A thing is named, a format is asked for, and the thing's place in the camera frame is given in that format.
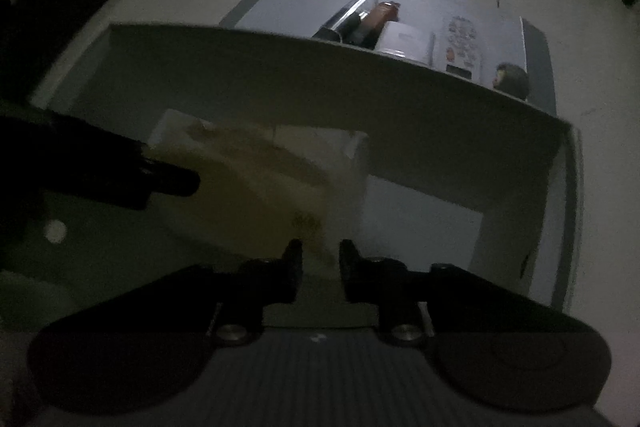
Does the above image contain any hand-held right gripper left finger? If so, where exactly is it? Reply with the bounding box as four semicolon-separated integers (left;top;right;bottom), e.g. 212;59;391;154
50;238;304;348

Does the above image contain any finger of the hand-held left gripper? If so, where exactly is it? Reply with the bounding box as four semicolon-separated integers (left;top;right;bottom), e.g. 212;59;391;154
141;154;202;198

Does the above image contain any silver black pouch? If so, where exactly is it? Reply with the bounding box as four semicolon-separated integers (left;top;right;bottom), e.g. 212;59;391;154
311;0;379;45

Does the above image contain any small white box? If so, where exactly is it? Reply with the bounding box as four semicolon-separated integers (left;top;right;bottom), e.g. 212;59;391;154
375;22;437;68

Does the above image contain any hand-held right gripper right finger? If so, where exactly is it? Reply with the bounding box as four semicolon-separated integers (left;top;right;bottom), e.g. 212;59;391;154
339;238;596;348

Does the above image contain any brown bottle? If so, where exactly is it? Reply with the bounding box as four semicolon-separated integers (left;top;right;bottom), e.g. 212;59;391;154
359;1;404;48

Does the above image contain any white storage box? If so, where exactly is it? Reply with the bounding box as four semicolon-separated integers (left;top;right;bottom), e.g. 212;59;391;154
30;23;585;314

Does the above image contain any white remote control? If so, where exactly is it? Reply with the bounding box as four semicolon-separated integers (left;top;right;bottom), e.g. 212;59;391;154
442;14;487;84

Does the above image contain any dark toy figure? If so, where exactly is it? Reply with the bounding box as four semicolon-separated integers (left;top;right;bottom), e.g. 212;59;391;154
492;62;530;101

